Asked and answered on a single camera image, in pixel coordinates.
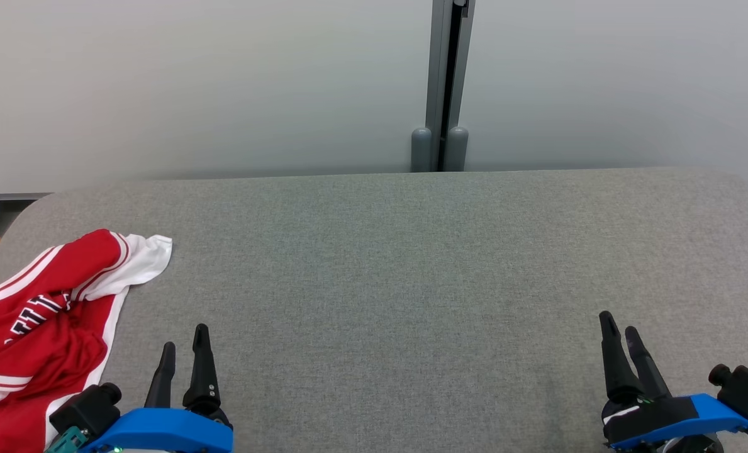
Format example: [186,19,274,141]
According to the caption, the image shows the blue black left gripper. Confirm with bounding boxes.
[81,324,233,453]

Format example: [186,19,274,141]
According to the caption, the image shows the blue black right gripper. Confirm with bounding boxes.
[599,311,748,453]

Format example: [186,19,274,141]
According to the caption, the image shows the red white basketball shorts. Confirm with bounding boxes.
[0,228,174,453]

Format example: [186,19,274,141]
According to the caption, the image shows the black cable with teal plug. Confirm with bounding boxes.
[45,427,90,453]

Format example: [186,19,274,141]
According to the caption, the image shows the grey metal partition post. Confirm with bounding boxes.
[410,0,476,173]

